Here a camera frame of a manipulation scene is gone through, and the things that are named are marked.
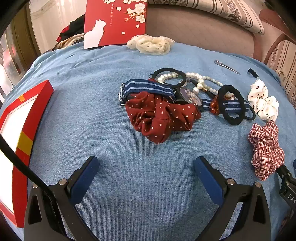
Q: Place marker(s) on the red plaid scrunchie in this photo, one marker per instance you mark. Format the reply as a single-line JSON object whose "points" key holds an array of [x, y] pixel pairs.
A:
{"points": [[266, 148]]}

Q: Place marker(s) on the cream dotted scrunchie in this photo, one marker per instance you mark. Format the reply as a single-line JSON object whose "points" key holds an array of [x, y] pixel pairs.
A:
{"points": [[150, 45]]}

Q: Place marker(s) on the beige patterned scarf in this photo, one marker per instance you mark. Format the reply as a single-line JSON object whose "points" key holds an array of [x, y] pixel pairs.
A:
{"points": [[69, 41]]}

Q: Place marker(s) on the striped floral cushion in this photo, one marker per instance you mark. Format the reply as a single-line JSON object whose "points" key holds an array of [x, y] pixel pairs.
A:
{"points": [[284, 60]]}

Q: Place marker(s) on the white polka dot scrunchie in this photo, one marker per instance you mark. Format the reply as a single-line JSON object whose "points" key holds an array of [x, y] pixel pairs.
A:
{"points": [[261, 99]]}

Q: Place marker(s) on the silver hair clip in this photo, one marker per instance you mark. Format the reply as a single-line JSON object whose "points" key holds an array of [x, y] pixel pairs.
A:
{"points": [[225, 66]]}

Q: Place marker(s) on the red gift box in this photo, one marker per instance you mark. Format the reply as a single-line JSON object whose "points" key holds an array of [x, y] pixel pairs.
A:
{"points": [[39, 102]]}

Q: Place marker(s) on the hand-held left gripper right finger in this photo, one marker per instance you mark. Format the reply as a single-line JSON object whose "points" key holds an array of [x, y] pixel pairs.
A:
{"points": [[208, 178]]}

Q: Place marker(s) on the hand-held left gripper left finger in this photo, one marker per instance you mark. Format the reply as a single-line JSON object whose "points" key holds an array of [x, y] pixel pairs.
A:
{"points": [[85, 176]]}

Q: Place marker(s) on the red box lid cat print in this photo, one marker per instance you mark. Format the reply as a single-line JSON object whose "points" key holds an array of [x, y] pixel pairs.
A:
{"points": [[115, 20]]}

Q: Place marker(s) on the black and red clothing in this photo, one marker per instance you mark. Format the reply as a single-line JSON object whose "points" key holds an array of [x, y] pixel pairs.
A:
{"points": [[74, 27]]}

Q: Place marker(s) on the dark red polka dot scrunchie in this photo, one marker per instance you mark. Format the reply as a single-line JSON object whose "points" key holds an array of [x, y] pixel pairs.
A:
{"points": [[150, 115]]}

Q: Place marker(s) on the blue cloth cover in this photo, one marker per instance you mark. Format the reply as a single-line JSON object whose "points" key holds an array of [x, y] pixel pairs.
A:
{"points": [[92, 97]]}

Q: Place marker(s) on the brown sofa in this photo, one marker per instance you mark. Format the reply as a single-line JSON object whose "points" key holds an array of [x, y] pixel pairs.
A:
{"points": [[203, 34]]}

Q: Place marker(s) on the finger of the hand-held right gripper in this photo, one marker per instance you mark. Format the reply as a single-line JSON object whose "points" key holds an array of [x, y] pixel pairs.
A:
{"points": [[286, 175]]}

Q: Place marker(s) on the small black hair clip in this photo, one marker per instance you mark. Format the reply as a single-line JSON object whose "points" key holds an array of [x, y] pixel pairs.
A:
{"points": [[253, 73]]}

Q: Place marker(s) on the striped floral pillow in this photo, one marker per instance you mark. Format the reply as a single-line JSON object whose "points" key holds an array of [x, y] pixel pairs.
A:
{"points": [[219, 14]]}

